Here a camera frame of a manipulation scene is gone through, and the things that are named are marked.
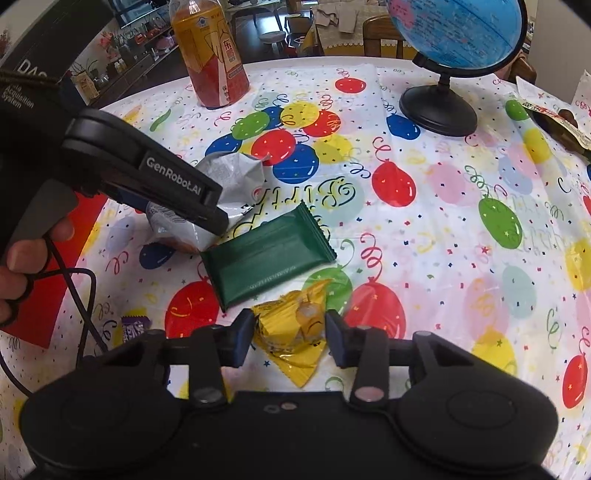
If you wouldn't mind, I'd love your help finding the yellow lace tablecloth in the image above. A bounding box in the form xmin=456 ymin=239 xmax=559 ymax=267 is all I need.
xmin=295 ymin=18 xmax=370 ymax=58

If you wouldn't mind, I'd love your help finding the white stool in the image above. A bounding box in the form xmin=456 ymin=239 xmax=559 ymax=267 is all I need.
xmin=261 ymin=32 xmax=288 ymax=58

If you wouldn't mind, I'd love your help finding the balloon printed tablecloth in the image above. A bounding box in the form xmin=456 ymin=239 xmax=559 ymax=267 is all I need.
xmin=0 ymin=58 xmax=591 ymax=480

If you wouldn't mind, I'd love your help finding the yellow snack packet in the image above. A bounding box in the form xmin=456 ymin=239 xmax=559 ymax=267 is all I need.
xmin=250 ymin=278 xmax=345 ymax=388

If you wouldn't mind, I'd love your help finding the blue globe on black stand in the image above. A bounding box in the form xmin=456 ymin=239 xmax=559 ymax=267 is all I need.
xmin=385 ymin=0 xmax=529 ymax=138

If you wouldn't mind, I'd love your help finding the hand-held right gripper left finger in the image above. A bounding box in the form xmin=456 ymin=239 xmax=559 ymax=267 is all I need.
xmin=76 ymin=308 xmax=256 ymax=408

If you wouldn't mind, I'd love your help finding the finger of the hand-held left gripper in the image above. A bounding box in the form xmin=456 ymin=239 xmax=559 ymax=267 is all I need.
xmin=137 ymin=147 xmax=225 ymax=210
xmin=99 ymin=182 xmax=230 ymax=236

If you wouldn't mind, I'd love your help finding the black cable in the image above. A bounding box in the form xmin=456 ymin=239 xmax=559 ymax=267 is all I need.
xmin=0 ymin=235 xmax=105 ymax=398

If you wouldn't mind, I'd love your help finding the person's left hand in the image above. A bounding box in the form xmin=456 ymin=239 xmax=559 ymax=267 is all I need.
xmin=0 ymin=217 xmax=76 ymax=329

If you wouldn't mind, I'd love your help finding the red box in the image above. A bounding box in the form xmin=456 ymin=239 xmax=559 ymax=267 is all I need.
xmin=0 ymin=191 xmax=109 ymax=349

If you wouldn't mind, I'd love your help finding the dark sideboard cabinet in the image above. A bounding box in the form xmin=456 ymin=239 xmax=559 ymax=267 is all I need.
xmin=69 ymin=28 xmax=188 ymax=108

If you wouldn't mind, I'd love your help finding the wooden chair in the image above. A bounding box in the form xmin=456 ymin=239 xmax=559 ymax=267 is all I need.
xmin=362 ymin=15 xmax=419 ymax=60

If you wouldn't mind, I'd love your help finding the orange drink bottle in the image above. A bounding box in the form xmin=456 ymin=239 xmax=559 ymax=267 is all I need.
xmin=170 ymin=0 xmax=251 ymax=110

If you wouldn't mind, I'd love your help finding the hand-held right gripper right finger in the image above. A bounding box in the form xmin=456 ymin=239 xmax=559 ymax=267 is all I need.
xmin=324 ymin=310 xmax=467 ymax=409

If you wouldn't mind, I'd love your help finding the purple candy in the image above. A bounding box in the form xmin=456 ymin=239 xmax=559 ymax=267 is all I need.
xmin=121 ymin=308 xmax=153 ymax=344

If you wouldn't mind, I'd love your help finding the dark green snack packet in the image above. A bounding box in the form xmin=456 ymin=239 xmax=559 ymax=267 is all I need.
xmin=200 ymin=203 xmax=335 ymax=312

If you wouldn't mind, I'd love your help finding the dark olive snack packet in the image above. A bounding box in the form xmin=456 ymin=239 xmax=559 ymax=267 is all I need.
xmin=515 ymin=76 xmax=591 ymax=162

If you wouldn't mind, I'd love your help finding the silver snack packet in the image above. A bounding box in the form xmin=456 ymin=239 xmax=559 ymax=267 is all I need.
xmin=145 ymin=152 xmax=273 ymax=254

